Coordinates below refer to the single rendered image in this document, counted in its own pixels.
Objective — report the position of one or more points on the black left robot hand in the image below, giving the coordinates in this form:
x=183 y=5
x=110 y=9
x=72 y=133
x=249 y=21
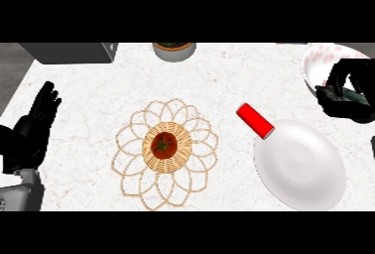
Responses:
x=29 y=132

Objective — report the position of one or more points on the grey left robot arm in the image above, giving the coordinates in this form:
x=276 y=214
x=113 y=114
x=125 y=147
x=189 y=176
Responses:
x=22 y=196

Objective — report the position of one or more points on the dark grey box appliance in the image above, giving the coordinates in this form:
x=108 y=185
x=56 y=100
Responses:
x=72 y=52

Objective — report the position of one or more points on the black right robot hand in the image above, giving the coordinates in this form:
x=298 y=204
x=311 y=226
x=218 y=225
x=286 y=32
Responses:
x=348 y=110

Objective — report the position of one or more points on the red tomato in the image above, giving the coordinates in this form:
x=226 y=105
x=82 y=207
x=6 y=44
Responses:
x=164 y=145

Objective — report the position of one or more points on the white bowl with pink pattern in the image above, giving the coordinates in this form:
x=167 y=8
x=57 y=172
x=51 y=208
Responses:
x=319 y=61

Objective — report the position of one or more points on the woven flower-shaped placemat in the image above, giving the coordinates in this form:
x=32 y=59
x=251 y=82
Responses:
x=164 y=185

